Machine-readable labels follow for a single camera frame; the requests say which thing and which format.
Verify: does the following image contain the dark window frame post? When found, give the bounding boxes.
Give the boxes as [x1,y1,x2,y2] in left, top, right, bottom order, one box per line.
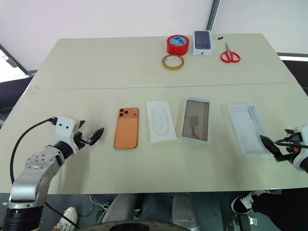
[205,0,222,33]

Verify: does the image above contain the black and white sneaker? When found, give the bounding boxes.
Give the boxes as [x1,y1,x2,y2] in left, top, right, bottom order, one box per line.
[231,191,260,215]

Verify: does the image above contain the person's black trouser leg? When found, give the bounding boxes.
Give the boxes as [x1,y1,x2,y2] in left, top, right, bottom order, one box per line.
[252,189,308,231]

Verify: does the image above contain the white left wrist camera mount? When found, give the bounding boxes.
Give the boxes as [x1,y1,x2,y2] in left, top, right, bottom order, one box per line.
[54,116,81,155]

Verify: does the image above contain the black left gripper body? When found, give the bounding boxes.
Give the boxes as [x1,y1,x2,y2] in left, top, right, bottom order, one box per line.
[73,131,94,150]

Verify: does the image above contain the white floor cable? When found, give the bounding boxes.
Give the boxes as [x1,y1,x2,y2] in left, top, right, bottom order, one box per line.
[89,194,109,213]

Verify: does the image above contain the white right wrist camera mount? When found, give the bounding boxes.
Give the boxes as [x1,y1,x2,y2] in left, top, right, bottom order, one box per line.
[292,124,308,172]

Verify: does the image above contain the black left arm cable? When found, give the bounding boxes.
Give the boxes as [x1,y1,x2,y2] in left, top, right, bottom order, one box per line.
[9,117,60,186]

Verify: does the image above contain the silver metal floor bracket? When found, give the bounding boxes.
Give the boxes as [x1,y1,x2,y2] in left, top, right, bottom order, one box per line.
[244,215,258,227]

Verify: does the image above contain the white box with dark phone print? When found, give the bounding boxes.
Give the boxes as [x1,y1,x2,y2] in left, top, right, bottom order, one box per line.
[192,30,216,57]

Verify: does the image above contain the white paper insert tray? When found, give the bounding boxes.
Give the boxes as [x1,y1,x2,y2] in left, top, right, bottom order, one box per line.
[146,99,178,143]

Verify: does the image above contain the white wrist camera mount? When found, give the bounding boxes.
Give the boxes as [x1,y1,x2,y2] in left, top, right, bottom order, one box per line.
[292,124,308,172]
[54,116,81,155]

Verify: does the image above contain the grey metal frame bar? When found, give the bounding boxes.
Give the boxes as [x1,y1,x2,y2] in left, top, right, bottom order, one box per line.
[0,44,32,78]

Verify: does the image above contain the red tape roll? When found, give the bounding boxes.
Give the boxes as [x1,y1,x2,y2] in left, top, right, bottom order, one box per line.
[166,34,191,57]

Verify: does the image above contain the red-handled scissors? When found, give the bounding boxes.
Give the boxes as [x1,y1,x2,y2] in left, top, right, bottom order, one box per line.
[220,42,242,64]

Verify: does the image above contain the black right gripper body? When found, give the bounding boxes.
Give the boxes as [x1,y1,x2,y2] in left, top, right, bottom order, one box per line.
[275,133,302,163]

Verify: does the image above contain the yellow tape roll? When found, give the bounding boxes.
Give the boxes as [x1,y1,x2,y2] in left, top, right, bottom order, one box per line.
[161,54,186,71]

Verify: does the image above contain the orange smartphone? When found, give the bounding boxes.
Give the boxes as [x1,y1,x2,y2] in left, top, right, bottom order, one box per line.
[113,107,141,150]

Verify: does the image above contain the white phone box base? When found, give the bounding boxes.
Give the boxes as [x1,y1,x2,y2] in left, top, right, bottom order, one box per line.
[227,103,278,156]

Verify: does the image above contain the orange phone box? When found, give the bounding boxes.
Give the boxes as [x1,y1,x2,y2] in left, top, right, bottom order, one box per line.
[180,96,212,147]

